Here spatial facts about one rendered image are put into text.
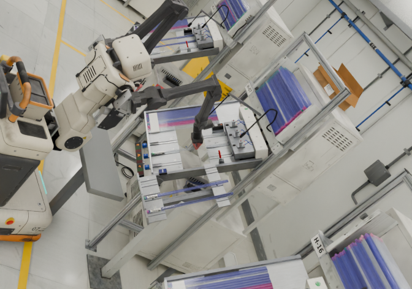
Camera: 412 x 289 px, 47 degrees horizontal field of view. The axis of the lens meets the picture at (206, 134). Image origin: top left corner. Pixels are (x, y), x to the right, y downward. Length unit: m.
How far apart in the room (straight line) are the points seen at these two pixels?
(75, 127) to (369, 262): 1.61
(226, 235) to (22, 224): 1.44
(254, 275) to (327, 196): 2.24
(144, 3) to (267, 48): 3.49
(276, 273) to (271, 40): 2.36
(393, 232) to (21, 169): 1.85
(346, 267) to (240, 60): 2.47
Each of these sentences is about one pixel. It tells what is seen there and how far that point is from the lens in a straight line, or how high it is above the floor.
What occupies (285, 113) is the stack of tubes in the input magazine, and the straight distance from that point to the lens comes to 3.07.
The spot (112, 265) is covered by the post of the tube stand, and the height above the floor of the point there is 0.13.
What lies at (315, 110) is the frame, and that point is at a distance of 2.94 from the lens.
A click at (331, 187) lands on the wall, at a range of 4.64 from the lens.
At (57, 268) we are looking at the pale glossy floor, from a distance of 3.18.
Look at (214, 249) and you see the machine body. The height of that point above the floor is 0.39.
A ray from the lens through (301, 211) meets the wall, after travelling 4.75.
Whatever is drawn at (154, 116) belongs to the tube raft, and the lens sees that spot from 3.50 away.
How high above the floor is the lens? 2.23
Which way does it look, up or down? 22 degrees down
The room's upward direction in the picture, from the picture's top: 45 degrees clockwise
